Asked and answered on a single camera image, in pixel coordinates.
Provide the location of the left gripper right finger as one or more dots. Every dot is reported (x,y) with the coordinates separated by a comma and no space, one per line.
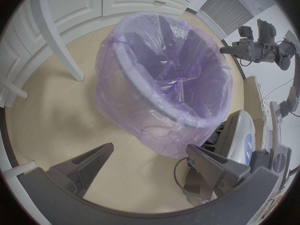
(222,172)

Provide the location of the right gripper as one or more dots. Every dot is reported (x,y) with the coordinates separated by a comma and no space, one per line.
(243,51)

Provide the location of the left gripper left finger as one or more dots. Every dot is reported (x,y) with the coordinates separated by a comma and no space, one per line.
(79,170)

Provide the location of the purple plastic bag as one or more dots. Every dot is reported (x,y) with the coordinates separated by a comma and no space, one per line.
(187,78)

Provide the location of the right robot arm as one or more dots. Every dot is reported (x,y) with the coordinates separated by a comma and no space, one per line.
(281,149)

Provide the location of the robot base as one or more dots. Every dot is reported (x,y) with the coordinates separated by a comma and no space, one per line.
(239,130)

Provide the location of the white trash bin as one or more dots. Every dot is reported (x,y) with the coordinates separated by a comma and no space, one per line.
(131,65)

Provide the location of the white chair with grey seat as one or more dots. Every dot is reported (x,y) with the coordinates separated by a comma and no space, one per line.
(61,43)

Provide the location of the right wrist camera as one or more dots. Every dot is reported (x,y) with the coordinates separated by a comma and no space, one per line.
(246,31)

